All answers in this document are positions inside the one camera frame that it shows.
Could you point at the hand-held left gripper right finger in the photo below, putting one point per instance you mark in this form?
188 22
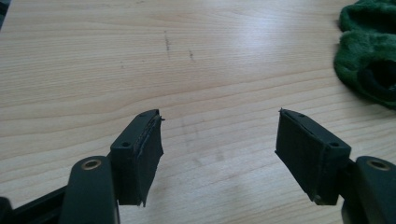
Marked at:
311 155

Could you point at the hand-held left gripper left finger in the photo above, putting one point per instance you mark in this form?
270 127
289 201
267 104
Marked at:
134 161

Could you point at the green fuzzy cloth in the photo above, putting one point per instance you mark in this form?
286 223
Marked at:
367 53

